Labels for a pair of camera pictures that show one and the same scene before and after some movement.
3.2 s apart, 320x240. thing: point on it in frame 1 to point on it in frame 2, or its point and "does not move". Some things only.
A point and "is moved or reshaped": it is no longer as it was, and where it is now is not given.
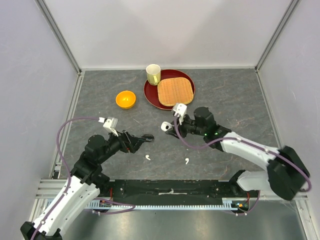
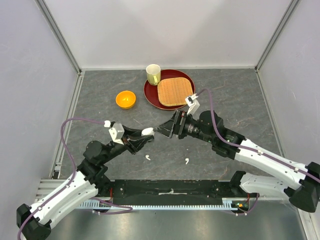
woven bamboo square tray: [174, 90] does not move
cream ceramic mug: [153, 74] does not move
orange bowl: [125, 99] does not move
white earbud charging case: [166, 126] is moved or reshaped
